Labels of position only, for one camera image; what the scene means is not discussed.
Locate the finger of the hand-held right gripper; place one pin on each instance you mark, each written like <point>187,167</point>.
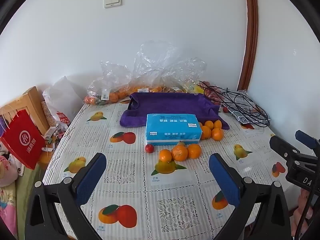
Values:
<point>306,138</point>
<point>282,147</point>

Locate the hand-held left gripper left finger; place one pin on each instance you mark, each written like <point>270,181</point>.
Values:
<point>91,177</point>

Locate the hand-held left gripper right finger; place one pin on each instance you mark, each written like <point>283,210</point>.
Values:
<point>225,182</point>

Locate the orange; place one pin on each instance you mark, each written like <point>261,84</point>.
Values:
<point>194,151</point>
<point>217,124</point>
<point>208,124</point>
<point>179,152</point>
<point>217,134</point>
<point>165,155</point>
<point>205,132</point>

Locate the small green fruit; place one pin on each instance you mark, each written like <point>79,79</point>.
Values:
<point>181,143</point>

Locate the small red fruit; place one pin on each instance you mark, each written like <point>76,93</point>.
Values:
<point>149,148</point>
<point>225,109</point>

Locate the person's right hand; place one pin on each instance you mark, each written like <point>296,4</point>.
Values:
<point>301,212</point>

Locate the fruit-print tablecloth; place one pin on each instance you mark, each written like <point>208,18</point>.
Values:
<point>125,175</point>

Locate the small red and white bag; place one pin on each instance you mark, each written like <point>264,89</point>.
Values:
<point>63,118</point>

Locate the blue tissue pack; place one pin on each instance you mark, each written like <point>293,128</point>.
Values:
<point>172,130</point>

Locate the red paper bag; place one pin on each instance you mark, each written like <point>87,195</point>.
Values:
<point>21,140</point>

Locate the pink plush toy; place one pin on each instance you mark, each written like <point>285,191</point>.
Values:
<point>7,171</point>

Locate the white plastic bag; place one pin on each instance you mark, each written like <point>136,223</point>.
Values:
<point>63,95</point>

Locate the bag of red fruit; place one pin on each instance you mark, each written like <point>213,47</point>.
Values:
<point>212,95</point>

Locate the clear bag of tangerines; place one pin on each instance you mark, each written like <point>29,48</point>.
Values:
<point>110,85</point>

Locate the purple towel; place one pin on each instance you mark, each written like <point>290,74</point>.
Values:
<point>170,105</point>

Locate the wooden chair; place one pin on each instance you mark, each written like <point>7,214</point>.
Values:
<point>32,102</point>

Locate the yellow packet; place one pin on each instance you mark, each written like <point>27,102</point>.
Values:
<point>198,89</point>

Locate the bag of brown fruit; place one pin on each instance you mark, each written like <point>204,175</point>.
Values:
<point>175,88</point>

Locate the large clear plastic bag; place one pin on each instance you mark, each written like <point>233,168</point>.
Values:
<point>162,62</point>

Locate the brown wooden door frame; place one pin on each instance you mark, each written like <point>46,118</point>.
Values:
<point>250,35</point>

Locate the white light switch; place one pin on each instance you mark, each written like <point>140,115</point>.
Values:
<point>113,0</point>

